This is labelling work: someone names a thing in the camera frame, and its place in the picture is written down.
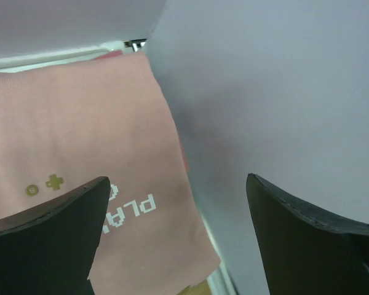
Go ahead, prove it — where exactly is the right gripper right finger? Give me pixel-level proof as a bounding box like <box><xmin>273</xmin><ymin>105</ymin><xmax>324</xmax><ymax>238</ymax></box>
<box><xmin>246</xmin><ymin>173</ymin><xmax>369</xmax><ymax>295</ymax></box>

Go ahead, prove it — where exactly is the aluminium frame rail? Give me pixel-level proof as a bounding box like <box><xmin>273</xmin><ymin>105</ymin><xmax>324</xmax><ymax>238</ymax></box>
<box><xmin>0</xmin><ymin>38</ymin><xmax>240</xmax><ymax>295</ymax></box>

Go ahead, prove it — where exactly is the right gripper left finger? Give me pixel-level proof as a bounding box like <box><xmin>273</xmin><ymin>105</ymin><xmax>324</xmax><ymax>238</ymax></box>
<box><xmin>0</xmin><ymin>176</ymin><xmax>111</xmax><ymax>295</ymax></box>

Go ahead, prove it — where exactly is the folded salmon pink t shirt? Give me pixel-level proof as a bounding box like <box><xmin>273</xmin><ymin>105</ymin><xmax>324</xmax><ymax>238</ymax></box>
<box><xmin>95</xmin><ymin>49</ymin><xmax>191</xmax><ymax>173</ymax></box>

